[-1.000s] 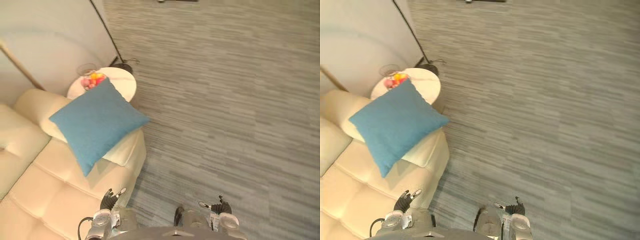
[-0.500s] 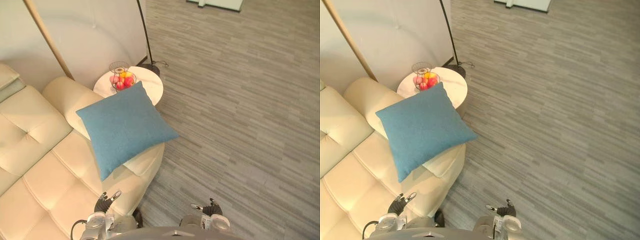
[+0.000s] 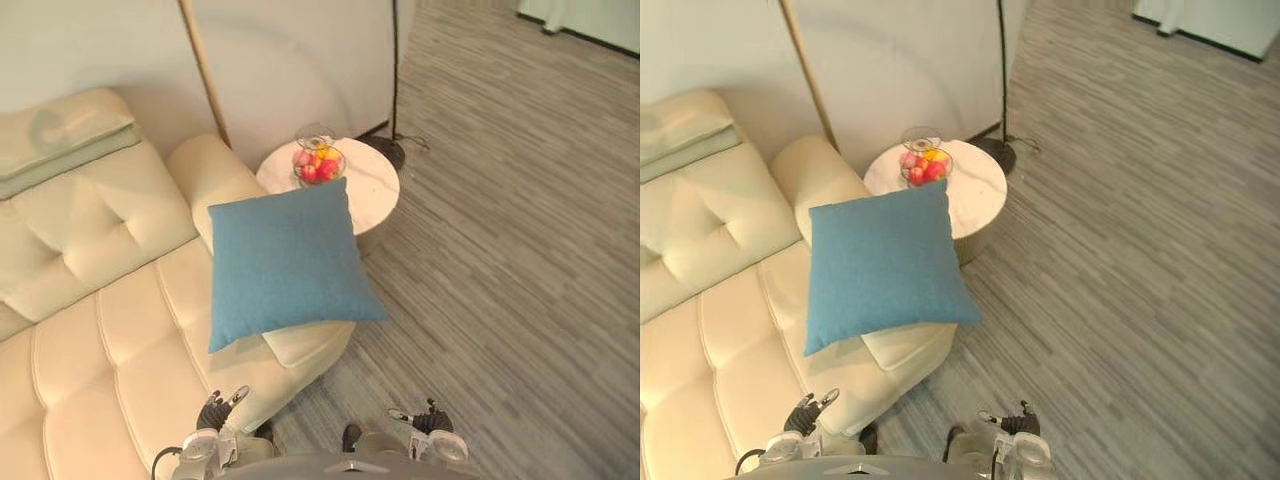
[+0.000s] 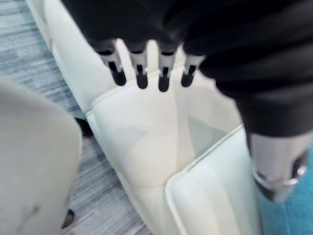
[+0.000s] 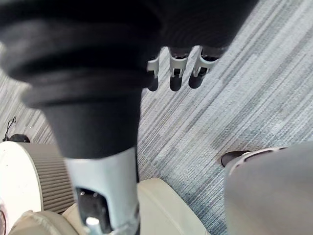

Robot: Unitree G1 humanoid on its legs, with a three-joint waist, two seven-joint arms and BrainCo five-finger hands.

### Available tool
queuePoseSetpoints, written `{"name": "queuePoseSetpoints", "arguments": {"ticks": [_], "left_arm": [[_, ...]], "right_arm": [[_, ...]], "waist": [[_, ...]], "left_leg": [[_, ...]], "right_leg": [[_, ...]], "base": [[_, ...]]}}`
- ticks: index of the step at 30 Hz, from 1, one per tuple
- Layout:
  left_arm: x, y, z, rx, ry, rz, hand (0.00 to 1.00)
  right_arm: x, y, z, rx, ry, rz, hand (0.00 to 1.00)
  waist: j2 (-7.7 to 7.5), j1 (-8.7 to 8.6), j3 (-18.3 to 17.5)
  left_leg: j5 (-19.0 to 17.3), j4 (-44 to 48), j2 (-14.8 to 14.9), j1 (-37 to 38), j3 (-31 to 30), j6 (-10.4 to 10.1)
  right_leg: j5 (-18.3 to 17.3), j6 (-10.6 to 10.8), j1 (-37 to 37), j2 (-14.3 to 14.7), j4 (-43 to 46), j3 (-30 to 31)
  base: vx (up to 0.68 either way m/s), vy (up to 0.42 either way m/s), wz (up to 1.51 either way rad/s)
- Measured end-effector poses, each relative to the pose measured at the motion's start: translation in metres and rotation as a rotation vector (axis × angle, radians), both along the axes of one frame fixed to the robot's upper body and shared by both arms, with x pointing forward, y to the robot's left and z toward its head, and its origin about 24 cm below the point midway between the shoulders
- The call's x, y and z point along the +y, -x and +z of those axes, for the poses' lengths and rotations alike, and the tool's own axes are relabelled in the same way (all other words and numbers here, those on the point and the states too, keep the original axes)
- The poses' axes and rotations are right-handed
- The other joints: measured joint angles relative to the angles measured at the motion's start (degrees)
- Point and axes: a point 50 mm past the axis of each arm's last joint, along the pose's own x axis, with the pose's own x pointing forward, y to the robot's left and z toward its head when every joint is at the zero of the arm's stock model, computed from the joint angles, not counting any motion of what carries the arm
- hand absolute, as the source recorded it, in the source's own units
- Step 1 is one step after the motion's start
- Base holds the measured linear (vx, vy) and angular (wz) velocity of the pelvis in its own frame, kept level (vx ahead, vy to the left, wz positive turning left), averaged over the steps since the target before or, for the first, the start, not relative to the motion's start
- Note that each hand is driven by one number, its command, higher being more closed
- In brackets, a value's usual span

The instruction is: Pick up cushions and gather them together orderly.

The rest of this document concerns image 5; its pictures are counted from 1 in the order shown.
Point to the right robot hand black cloth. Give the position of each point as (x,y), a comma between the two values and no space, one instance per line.
(80,73)

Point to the black rounded floor object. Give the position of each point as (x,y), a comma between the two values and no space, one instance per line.
(19,138)

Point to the beige leather cushion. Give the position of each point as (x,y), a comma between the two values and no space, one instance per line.
(46,224)

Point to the beige leather sofa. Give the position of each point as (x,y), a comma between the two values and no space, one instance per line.
(168,208)

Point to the dark robot foot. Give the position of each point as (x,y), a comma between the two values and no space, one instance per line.
(232,156)

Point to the silver robot leg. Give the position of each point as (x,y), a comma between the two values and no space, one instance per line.
(271,193)

